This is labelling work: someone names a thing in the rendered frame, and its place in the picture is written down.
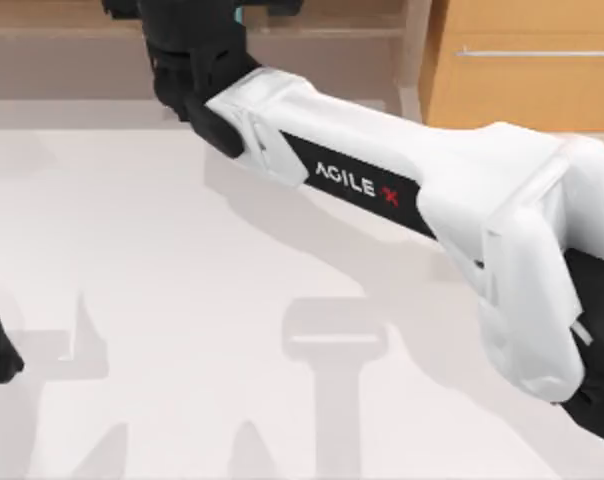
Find wooden drawer front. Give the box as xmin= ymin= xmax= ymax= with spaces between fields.
xmin=431 ymin=31 xmax=604 ymax=124

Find long metal handle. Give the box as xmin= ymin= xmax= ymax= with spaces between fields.
xmin=456 ymin=45 xmax=604 ymax=58

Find pale wooden open shelves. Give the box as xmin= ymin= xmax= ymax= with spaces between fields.
xmin=0 ymin=0 xmax=426 ymax=132

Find wooden cupboard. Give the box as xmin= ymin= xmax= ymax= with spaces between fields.
xmin=417 ymin=0 xmax=604 ymax=134

